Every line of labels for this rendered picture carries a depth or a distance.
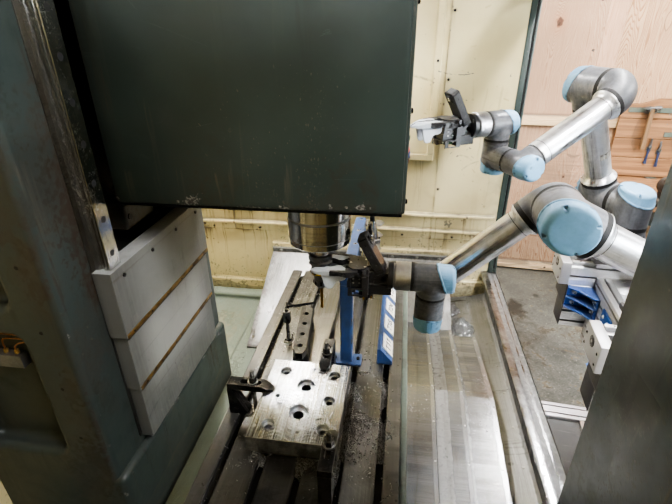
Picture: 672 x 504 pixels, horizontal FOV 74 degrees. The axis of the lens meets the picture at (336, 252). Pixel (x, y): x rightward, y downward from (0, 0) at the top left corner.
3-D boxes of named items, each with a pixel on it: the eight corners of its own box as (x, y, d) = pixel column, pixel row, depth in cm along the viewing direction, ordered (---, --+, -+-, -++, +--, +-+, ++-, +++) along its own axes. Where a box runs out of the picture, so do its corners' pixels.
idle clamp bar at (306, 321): (315, 321, 168) (314, 307, 165) (307, 368, 145) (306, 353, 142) (302, 321, 169) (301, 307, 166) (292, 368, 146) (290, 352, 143)
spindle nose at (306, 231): (290, 227, 120) (287, 184, 115) (349, 226, 120) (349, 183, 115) (286, 255, 106) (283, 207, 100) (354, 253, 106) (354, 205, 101)
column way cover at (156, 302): (221, 333, 163) (200, 199, 140) (156, 440, 121) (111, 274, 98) (208, 332, 164) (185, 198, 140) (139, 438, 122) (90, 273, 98)
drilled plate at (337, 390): (350, 378, 136) (350, 365, 133) (336, 461, 110) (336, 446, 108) (276, 371, 139) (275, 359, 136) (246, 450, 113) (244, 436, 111)
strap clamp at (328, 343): (335, 365, 147) (335, 328, 140) (329, 395, 135) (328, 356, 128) (326, 364, 147) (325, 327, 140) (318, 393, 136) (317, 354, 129)
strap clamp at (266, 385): (277, 408, 131) (273, 368, 124) (274, 417, 128) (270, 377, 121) (234, 404, 132) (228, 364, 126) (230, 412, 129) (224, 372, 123)
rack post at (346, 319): (362, 356, 151) (363, 280, 137) (360, 367, 146) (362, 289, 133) (333, 353, 152) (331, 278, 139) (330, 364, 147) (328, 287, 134)
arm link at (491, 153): (495, 180, 137) (501, 144, 132) (473, 170, 146) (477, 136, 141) (516, 177, 139) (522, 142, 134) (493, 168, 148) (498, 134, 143)
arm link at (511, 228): (553, 161, 112) (407, 270, 135) (564, 174, 103) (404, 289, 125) (581, 194, 114) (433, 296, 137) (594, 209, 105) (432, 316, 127)
